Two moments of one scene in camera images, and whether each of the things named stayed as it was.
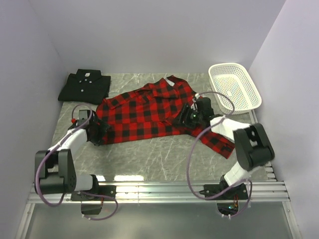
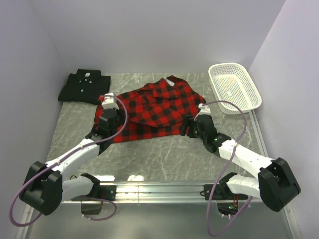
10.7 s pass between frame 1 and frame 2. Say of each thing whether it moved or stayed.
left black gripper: moved
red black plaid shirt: stayed
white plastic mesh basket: stayed
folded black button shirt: stayed
